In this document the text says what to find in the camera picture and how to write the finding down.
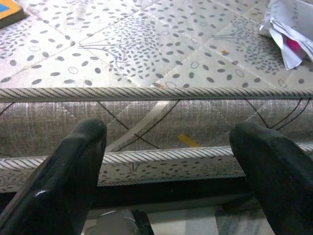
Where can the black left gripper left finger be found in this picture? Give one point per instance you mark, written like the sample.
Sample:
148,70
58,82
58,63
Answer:
61,183

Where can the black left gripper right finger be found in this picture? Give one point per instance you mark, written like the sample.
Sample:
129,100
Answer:
281,183

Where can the white written paper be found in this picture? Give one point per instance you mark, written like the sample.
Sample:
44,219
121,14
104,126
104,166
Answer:
281,14

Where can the orange blue children's book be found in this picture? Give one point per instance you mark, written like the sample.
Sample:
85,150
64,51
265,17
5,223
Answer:
9,11

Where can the grey patterned mattress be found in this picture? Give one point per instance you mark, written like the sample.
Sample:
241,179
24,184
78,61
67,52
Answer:
146,49

